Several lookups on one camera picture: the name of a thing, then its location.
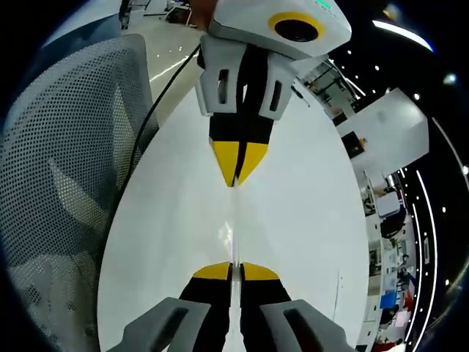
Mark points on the blue box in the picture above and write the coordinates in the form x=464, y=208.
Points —
x=388, y=300

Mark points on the curved ceiling light strip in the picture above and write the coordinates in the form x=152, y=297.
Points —
x=430, y=227

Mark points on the black square panel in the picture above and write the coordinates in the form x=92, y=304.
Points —
x=353, y=144

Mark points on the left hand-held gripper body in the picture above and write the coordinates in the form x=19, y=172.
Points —
x=249, y=22

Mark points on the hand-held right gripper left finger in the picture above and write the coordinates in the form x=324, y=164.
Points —
x=183, y=322

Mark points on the row of white office desks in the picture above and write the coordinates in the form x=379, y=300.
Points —
x=388, y=220

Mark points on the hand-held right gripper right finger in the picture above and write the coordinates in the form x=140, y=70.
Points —
x=286, y=322

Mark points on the grey mesh office chair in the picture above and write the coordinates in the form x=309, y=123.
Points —
x=55, y=146

